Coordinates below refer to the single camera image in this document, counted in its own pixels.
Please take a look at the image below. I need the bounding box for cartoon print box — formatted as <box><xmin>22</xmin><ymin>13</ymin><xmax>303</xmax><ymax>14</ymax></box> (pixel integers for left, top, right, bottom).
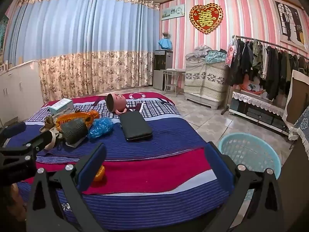
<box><xmin>239</xmin><ymin>77</ymin><xmax>266</xmax><ymax>95</ymax></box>

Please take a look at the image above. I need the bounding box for dark grey round pouch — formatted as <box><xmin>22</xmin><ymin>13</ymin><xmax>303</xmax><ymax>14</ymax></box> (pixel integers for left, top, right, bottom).
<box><xmin>60</xmin><ymin>119</ymin><xmax>88</xmax><ymax>148</ymax></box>

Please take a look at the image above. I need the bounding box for blue fringed flower cloth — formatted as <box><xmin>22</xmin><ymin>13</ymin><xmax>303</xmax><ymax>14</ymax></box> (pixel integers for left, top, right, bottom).
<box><xmin>288</xmin><ymin>106</ymin><xmax>309</xmax><ymax>160</ymax></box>

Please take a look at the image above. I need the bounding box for pink hanging bag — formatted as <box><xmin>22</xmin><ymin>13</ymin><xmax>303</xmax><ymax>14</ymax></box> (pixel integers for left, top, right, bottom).
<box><xmin>224</xmin><ymin>36</ymin><xmax>238</xmax><ymax>67</ymax></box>

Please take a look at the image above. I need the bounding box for grey clothes pile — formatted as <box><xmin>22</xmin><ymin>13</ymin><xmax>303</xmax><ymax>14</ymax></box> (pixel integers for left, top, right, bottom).
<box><xmin>185</xmin><ymin>45</ymin><xmax>210</xmax><ymax>60</ymax></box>

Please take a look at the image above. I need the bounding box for blue plastic bag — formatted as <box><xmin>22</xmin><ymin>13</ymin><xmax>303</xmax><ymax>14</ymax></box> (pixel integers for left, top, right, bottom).
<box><xmin>88</xmin><ymin>117</ymin><xmax>114</xmax><ymax>139</ymax></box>

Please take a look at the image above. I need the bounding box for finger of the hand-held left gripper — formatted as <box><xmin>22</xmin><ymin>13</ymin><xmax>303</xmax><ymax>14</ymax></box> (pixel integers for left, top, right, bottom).
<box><xmin>23</xmin><ymin>131</ymin><xmax>55</xmax><ymax>151</ymax></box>
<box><xmin>0</xmin><ymin>122</ymin><xmax>26</xmax><ymax>142</ymax></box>

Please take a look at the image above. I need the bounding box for small orange fruit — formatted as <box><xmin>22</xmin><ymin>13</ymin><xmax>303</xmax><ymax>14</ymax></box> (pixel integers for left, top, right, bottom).
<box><xmin>93</xmin><ymin>165</ymin><xmax>105</xmax><ymax>182</ymax></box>

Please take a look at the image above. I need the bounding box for person's left hand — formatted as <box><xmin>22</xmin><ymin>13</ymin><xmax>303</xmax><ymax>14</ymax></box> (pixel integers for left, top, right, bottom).
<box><xmin>10</xmin><ymin>182</ymin><xmax>27</xmax><ymax>223</ymax></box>

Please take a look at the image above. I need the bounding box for small glass side table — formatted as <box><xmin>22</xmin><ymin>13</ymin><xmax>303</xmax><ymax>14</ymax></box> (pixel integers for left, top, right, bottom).
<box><xmin>160</xmin><ymin>69</ymin><xmax>186</xmax><ymax>95</ymax></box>

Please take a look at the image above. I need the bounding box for low black cabinet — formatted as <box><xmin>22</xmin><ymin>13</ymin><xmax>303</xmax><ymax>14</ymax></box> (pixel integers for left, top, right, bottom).
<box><xmin>229</xmin><ymin>90</ymin><xmax>294</xmax><ymax>136</ymax></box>

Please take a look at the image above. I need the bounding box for dark wooden furniture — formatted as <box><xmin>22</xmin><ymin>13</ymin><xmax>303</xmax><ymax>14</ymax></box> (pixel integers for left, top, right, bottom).
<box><xmin>278</xmin><ymin>138</ymin><xmax>309</xmax><ymax>232</ymax></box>

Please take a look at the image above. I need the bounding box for metal clothes rack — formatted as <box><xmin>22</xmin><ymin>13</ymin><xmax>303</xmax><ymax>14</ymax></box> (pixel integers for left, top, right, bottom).
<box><xmin>221</xmin><ymin>35</ymin><xmax>309</xmax><ymax>115</ymax></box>

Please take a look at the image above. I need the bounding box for patterned cloth covered cabinet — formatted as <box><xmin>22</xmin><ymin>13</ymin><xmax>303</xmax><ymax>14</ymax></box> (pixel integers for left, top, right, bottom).
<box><xmin>184</xmin><ymin>58</ymin><xmax>228</xmax><ymax>110</ymax></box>

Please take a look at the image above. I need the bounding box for white lace cloth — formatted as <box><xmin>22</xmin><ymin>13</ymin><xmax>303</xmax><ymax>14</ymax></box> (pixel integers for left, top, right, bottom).
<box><xmin>232</xmin><ymin>90</ymin><xmax>285</xmax><ymax>116</ymax></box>

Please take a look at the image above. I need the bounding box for teal plaid cloth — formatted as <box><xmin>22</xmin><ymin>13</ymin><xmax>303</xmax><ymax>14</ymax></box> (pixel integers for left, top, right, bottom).
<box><xmin>205</xmin><ymin>50</ymin><xmax>227</xmax><ymax>64</ymax></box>

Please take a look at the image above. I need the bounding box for white wall cabinet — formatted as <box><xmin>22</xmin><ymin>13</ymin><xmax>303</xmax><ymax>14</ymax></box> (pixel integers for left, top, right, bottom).
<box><xmin>0</xmin><ymin>60</ymin><xmax>44</xmax><ymax>126</ymax></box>

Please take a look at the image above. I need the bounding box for blue cloth cover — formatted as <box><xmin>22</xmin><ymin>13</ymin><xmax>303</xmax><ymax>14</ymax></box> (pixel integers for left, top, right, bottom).
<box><xmin>158</xmin><ymin>39</ymin><xmax>172</xmax><ymax>50</ymax></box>

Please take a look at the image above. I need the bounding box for brown cardboard board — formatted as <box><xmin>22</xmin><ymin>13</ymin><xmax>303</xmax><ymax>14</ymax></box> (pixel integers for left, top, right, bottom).
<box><xmin>282</xmin><ymin>70</ymin><xmax>309</xmax><ymax>132</ymax></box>

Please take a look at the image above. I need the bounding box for light blue plastic basket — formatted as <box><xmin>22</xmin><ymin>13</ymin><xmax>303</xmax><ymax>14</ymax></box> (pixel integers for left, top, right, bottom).
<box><xmin>218</xmin><ymin>133</ymin><xmax>282</xmax><ymax>199</ymax></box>

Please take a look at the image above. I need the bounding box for orange snack wrapper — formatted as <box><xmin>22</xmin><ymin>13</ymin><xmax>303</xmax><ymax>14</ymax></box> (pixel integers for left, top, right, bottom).
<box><xmin>56</xmin><ymin>110</ymin><xmax>99</xmax><ymax>131</ymax></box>

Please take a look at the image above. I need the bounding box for blue and floral curtain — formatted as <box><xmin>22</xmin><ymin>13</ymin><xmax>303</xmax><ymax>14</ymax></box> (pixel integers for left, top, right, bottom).
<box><xmin>5</xmin><ymin>0</ymin><xmax>161</xmax><ymax>102</ymax></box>

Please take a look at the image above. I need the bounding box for black zip case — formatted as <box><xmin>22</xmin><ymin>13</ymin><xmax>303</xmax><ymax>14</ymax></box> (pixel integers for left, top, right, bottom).
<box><xmin>119</xmin><ymin>111</ymin><xmax>153</xmax><ymax>142</ymax></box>

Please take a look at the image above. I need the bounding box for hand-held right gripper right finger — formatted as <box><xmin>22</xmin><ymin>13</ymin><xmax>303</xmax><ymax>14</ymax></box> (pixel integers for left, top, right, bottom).
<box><xmin>204</xmin><ymin>141</ymin><xmax>285</xmax><ymax>232</ymax></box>

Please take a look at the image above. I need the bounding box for framed wall poster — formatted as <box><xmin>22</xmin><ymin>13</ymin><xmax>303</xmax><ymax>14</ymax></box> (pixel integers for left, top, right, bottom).
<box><xmin>272</xmin><ymin>0</ymin><xmax>309</xmax><ymax>47</ymax></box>

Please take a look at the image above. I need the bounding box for red gold heart wall decoration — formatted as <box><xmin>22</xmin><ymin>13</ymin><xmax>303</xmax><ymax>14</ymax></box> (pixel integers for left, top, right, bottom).
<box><xmin>189</xmin><ymin>3</ymin><xmax>224</xmax><ymax>35</ymax></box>

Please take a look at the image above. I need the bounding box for brown wrapper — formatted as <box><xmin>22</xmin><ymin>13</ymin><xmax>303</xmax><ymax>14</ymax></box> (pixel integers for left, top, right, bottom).
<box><xmin>40</xmin><ymin>116</ymin><xmax>58</xmax><ymax>132</ymax></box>

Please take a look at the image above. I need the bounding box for teal cardboard box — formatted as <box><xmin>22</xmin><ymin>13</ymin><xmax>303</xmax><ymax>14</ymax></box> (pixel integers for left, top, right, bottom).
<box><xmin>48</xmin><ymin>99</ymin><xmax>74</xmax><ymax>115</ymax></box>

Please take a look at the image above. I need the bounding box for row of dark hanging clothes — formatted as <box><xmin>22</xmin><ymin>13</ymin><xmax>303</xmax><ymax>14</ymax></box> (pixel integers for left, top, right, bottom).
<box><xmin>228</xmin><ymin>39</ymin><xmax>309</xmax><ymax>101</ymax></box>

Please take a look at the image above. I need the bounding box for grey water dispenser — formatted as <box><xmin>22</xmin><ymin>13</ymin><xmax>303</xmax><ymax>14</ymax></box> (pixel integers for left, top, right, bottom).
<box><xmin>153</xmin><ymin>49</ymin><xmax>173</xmax><ymax>91</ymax></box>

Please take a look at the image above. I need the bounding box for pink mug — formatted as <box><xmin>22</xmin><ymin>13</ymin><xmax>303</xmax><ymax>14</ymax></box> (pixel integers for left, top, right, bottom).
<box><xmin>106</xmin><ymin>92</ymin><xmax>128</xmax><ymax>114</ymax></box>

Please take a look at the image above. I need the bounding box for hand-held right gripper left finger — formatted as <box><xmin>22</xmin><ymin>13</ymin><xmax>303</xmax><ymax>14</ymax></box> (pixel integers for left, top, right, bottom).
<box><xmin>26</xmin><ymin>142</ymin><xmax>108</xmax><ymax>232</ymax></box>

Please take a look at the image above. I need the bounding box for small landscape wall picture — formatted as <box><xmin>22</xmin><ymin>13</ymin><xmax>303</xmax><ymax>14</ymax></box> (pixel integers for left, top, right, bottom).
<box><xmin>161</xmin><ymin>4</ymin><xmax>186</xmax><ymax>21</ymax></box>

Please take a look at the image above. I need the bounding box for striped bed blanket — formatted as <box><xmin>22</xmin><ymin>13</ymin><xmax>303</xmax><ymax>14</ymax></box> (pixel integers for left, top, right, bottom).
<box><xmin>6</xmin><ymin>92</ymin><xmax>236</xmax><ymax>232</ymax></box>

